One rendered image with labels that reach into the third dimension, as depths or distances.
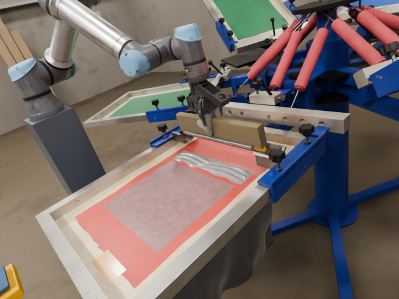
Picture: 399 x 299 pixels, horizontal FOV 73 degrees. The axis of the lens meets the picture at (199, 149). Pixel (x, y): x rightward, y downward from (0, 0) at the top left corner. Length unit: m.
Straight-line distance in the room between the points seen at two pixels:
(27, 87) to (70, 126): 0.22
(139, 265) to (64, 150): 0.78
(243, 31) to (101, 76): 6.45
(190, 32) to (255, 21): 1.50
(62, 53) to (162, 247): 0.91
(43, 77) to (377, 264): 1.91
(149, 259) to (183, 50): 0.59
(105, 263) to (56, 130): 0.73
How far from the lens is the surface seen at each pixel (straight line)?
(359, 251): 1.92
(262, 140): 0.83
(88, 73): 8.18
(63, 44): 1.28
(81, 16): 0.95
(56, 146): 1.34
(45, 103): 1.34
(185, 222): 0.76
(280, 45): 1.50
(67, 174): 1.39
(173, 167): 1.02
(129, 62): 0.81
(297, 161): 0.82
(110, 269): 0.75
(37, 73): 1.34
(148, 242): 0.76
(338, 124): 0.96
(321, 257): 1.86
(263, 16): 2.37
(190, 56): 0.87
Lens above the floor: 1.45
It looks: 27 degrees down
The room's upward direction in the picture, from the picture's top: 16 degrees counter-clockwise
